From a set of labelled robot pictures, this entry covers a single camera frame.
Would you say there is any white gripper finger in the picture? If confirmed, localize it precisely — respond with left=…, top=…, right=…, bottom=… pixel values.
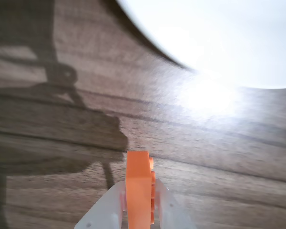
left=73, top=180, right=128, bottom=229
left=153, top=178, right=194, bottom=229

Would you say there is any orange lego block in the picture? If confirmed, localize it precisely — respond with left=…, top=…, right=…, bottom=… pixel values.
left=125, top=150, right=155, bottom=229

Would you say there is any white plate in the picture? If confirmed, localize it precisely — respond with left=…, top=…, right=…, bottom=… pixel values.
left=116, top=0, right=286, bottom=89

